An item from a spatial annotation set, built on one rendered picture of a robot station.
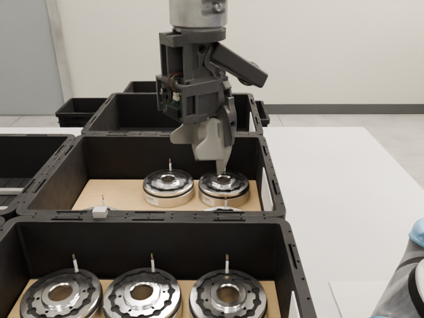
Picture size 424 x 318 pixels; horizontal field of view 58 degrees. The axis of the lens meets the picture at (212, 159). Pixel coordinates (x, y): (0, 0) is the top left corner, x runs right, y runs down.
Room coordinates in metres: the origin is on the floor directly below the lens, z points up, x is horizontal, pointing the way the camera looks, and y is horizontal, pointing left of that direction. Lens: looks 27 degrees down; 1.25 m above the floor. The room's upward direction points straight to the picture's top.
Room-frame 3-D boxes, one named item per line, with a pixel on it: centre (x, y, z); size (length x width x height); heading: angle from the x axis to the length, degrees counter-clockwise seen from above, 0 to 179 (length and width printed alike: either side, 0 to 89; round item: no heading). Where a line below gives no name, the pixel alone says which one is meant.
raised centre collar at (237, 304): (0.36, -0.02, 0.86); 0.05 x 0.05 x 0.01
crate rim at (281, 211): (0.60, 0.09, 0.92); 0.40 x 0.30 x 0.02; 89
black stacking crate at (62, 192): (0.60, 0.09, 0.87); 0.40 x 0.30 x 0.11; 89
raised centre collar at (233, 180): (0.66, -0.02, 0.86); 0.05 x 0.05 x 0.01
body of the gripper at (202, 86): (0.52, 0.02, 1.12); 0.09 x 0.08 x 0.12; 126
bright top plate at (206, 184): (0.66, -0.02, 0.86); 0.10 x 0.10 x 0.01
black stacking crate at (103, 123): (0.90, 0.09, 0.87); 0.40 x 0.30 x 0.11; 89
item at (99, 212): (0.45, 0.16, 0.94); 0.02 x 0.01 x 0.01; 89
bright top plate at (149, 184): (0.67, 0.09, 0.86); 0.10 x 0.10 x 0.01
